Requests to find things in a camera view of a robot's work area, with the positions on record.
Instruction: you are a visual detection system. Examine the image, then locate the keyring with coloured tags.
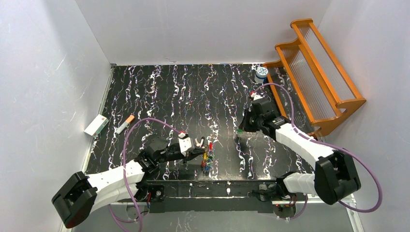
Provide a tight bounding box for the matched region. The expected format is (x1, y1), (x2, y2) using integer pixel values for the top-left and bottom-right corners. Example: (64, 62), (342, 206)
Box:
(195, 137), (214, 174)

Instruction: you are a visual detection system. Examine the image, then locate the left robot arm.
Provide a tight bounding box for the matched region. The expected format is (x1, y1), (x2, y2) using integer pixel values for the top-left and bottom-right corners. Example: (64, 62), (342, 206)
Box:
(51, 136), (207, 229)

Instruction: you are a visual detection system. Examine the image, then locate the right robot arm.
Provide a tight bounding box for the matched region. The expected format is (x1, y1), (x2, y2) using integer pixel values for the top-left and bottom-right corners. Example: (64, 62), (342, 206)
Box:
(239, 95), (361, 205)

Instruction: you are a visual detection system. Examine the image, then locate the orange white marker tube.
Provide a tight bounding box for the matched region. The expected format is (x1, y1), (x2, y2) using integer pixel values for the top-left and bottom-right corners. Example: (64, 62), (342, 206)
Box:
(115, 115), (135, 134)

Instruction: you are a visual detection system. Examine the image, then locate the small white blue jar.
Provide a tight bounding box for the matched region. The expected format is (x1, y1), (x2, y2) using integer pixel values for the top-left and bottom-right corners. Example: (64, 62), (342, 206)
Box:
(254, 66), (269, 84)

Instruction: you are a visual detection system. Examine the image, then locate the orange wooden rack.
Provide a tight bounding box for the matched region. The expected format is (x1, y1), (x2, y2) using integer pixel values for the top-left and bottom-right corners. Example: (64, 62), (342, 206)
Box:
(263, 18), (366, 137)

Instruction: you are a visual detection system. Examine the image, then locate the white cardboard box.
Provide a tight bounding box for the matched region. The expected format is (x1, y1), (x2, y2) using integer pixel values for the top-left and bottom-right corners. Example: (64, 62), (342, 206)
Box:
(84, 114), (109, 137)

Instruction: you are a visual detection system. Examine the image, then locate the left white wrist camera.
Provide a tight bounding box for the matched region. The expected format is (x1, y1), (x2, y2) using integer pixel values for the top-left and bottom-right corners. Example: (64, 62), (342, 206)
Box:
(178, 131), (195, 157)

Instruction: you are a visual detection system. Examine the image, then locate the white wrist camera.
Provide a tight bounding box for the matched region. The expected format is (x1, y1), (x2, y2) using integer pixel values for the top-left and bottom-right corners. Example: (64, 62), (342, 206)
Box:
(178, 131), (195, 157)
(249, 92), (263, 101)

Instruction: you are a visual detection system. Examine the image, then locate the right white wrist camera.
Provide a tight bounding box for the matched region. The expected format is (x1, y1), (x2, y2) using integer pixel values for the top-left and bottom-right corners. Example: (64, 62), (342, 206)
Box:
(249, 92), (263, 101)

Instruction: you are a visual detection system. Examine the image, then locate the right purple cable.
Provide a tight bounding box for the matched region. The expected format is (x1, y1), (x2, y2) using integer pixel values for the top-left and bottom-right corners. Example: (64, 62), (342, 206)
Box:
(249, 83), (383, 221)

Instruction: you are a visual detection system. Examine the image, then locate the purple cable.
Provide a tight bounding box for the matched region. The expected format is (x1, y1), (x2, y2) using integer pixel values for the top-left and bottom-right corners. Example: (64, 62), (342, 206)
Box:
(249, 83), (383, 221)
(107, 117), (187, 232)

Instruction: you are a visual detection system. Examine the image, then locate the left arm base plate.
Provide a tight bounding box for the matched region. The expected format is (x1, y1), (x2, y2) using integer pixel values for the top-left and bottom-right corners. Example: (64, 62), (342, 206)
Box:
(134, 185), (165, 203)

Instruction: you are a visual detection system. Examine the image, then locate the aluminium rail frame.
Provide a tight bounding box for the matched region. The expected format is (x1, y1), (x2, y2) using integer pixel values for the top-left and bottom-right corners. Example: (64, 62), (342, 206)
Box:
(59, 181), (365, 232)

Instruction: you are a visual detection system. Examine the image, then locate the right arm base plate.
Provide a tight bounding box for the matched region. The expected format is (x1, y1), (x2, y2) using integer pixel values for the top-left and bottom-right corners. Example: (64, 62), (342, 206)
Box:
(250, 183), (298, 204)

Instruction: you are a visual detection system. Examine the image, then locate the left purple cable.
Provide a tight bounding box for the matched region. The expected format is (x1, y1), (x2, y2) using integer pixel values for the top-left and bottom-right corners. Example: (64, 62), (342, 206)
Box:
(107, 117), (187, 232)

